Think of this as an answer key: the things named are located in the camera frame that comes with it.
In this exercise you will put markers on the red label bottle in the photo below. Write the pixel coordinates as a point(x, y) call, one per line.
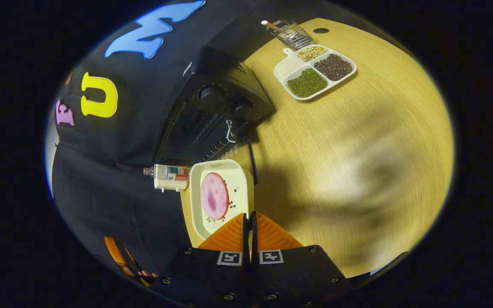
point(173, 173)

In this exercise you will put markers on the black electric oven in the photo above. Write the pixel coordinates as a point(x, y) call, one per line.
point(229, 77)

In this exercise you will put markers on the dark red beans pile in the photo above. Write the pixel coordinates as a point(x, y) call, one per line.
point(333, 67)

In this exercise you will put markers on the black backdrop cloth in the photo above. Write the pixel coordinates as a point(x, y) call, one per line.
point(122, 141)

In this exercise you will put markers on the cream square food plate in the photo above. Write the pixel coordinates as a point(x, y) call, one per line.
point(240, 182)

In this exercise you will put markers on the pink round ham slice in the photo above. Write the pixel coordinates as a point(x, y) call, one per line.
point(214, 196)

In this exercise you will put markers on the green mung beans pile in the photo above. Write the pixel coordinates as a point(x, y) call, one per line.
point(307, 82)

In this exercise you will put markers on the yellow soybeans pile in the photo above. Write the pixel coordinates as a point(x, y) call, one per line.
point(312, 53)

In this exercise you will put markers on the white toaster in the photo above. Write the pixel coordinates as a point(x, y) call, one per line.
point(169, 185)

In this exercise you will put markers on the white divided plate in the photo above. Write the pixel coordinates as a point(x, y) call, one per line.
point(291, 66)

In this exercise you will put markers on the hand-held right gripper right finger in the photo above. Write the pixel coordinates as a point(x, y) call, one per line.
point(298, 273)

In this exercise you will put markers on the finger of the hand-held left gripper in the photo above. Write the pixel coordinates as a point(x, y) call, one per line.
point(116, 256)
point(130, 254)

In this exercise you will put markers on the white tipped wooden stick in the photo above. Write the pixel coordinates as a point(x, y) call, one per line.
point(270, 25)

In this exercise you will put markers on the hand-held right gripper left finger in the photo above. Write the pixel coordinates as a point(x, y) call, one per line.
point(212, 273)

